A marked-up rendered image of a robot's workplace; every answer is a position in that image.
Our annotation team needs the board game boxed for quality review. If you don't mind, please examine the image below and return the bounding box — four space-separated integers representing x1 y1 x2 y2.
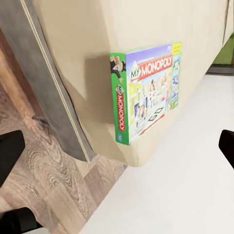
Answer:
109 41 182 146

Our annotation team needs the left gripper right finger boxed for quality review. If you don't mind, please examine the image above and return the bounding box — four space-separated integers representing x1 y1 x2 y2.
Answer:
218 129 234 169

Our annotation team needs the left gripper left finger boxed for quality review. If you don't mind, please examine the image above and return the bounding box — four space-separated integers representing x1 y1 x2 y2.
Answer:
0 130 25 188

